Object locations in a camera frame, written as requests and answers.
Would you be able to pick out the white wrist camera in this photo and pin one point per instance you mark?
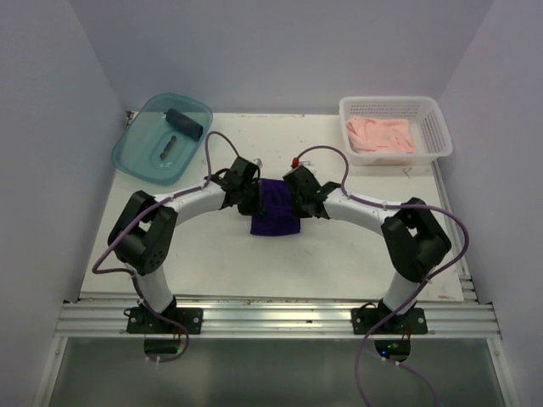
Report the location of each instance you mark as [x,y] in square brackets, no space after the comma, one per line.
[297,162]
[257,162]

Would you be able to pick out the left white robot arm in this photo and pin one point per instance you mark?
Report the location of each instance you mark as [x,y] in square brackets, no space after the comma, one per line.
[142,235]

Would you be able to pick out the dark navy blue towel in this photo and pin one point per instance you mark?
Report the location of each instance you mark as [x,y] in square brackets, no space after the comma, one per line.
[182,123]

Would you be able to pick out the white plastic basket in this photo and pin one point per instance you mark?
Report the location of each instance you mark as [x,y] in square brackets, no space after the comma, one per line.
[426,123]

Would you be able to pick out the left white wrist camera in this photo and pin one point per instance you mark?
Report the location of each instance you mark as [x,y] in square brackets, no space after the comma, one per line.
[257,162]

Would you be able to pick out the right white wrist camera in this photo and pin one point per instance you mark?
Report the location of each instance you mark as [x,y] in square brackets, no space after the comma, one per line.
[297,162]

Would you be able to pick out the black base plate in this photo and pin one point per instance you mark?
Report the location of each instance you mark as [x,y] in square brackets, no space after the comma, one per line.
[141,321]
[364,318]

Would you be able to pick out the teal plastic tub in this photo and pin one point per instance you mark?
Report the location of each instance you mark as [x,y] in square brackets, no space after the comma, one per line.
[153,151]

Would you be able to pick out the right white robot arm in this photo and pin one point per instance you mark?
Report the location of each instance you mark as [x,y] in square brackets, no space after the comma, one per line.
[415,241]

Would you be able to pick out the purple towel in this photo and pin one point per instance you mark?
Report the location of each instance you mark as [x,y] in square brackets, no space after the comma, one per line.
[277,219]

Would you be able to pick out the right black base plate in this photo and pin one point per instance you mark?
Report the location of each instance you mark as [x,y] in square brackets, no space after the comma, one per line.
[364,318]

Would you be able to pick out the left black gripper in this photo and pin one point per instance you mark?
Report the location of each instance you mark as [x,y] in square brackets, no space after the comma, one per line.
[255,208]

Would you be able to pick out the aluminium mounting rail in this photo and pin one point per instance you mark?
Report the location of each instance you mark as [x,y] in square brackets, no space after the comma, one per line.
[103,316]

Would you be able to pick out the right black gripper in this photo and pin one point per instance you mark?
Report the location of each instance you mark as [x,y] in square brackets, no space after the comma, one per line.
[298,213]

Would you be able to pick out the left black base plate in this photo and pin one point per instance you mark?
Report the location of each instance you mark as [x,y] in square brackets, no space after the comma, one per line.
[141,321]

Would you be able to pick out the pink towel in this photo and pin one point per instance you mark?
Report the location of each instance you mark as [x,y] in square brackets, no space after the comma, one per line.
[371,135]

